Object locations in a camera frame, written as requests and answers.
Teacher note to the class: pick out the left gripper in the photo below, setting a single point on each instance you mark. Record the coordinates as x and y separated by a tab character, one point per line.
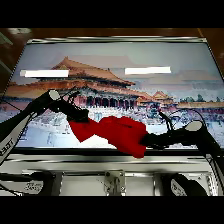
78	114

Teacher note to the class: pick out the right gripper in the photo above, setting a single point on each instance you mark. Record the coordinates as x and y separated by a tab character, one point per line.
154	140

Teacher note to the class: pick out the red garment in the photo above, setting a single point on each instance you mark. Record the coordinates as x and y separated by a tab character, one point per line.
121	135

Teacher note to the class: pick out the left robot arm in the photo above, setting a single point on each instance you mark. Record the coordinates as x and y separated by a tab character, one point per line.
20	121

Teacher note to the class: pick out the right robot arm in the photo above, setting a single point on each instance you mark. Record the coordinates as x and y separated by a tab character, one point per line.
203	136

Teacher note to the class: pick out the silver frame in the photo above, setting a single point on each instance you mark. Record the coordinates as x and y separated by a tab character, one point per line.
100	173

